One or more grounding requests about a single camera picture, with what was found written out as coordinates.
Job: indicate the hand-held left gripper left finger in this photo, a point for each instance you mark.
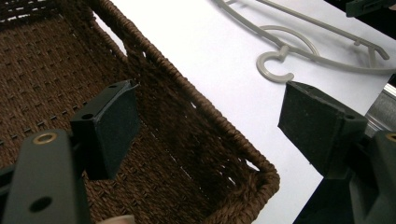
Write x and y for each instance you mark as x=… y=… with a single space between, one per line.
x=107 y=130

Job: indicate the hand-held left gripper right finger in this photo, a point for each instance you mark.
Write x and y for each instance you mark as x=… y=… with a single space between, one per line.
x=314 y=124

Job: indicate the metal table edge rail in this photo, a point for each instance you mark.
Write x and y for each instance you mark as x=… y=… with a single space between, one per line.
x=383 y=109

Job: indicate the brown woven basket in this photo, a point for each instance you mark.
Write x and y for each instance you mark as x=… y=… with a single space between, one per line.
x=46 y=77

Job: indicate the dark block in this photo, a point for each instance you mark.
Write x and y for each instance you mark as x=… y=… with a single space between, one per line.
x=365 y=6

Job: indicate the grey plastic clothes hanger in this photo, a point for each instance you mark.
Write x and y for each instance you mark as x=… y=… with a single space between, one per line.
x=288 y=49

